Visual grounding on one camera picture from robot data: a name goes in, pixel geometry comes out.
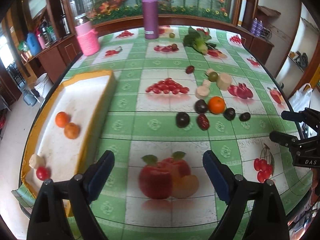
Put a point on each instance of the pink bottle on counter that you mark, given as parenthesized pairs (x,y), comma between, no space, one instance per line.
(41,39)

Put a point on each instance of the grey metal kettle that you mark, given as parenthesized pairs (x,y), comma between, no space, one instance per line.
(29,98)

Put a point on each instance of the large beige cylinder chunk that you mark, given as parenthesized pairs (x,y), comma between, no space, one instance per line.
(36,161)

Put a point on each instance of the white foam tray yellow rim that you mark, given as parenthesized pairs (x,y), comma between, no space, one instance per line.
(63,139)

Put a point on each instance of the small beige cube chunk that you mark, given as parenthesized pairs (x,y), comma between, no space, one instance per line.
(206,83)

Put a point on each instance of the purple thermos bottle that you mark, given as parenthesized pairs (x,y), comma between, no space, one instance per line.
(150,19)

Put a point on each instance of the purple cans on shelf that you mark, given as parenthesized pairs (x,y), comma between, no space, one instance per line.
(256,27)

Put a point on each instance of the orange mandarin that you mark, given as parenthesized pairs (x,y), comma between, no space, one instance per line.
(62,119)
(216,105)

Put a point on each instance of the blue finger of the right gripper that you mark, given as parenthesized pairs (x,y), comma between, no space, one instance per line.
(293,116)
(286,140)

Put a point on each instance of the small dark plum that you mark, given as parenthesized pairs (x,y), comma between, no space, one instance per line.
(245,117)

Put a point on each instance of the white plastic bucket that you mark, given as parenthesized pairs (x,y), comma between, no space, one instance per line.
(43,85)

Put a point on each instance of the brown round fruit far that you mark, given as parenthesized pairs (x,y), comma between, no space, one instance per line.
(174,47)

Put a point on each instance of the green bok choy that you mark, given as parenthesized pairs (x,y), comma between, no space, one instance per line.
(198,39)

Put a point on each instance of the green round fruit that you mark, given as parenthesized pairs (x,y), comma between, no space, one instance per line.
(213,77)

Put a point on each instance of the pink jar with knit sleeve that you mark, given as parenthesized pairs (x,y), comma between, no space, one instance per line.
(87,36)

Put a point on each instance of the dark red jujube date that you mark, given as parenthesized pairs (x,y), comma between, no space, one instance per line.
(202,122)

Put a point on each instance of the blue plastic jug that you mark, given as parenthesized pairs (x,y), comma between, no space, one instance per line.
(33,44)

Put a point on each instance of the small orange tangerine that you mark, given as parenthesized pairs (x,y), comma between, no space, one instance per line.
(71,130)

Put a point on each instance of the wooden cabinet counter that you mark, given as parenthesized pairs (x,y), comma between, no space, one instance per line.
(53,60)

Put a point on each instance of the tiny beige chunk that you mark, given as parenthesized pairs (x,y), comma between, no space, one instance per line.
(209,71)

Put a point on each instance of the red tomato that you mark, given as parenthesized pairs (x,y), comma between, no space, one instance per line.
(43,173)

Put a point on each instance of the far red jujube date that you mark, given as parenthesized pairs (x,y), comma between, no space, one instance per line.
(189,69)

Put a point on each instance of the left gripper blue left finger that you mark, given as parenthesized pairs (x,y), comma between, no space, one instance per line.
(97,174)

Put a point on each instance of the beige round chunk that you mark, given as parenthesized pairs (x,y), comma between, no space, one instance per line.
(202,92)

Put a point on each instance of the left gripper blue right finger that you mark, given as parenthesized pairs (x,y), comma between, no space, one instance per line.
(219,175)

